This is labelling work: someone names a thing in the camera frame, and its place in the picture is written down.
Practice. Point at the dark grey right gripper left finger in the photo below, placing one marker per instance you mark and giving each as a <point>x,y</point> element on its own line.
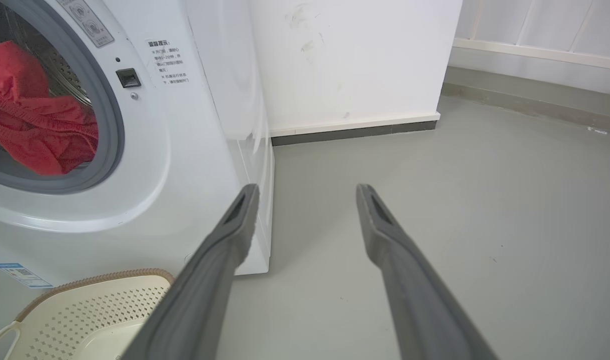
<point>204,290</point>

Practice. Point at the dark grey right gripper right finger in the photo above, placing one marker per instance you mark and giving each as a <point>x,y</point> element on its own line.
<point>415,295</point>

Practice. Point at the cream perforated laundry basket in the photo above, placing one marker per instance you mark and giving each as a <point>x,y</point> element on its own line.
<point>89,320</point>

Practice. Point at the white front-load washing machine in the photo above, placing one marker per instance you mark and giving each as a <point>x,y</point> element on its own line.
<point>184,150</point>

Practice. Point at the blue energy label sticker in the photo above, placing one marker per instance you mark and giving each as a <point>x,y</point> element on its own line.
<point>22,275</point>

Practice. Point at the grey rubber door gasket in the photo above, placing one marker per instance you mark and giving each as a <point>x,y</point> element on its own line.
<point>107,100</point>

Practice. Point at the red garment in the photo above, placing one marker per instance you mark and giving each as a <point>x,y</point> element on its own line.
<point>34,115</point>

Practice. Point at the grey warning label sticker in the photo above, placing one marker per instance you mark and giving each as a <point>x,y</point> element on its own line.
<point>87,21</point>

